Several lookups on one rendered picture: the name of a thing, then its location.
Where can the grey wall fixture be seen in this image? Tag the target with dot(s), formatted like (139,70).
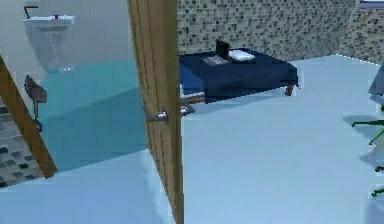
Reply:
(35,95)

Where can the white pedestal sink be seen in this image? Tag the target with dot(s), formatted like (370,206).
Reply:
(50,36)

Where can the brown wooden room door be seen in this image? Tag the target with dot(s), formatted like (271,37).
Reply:
(156,83)

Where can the black laptop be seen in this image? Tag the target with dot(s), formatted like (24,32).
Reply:
(220,53)

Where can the window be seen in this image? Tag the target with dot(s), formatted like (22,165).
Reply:
(371,4)

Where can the dark blue bed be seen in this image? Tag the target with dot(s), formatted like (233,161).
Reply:
(240,75)

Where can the black sink faucet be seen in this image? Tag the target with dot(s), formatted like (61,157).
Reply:
(29,9)

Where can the green house plant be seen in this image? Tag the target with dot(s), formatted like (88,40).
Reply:
(370,126)

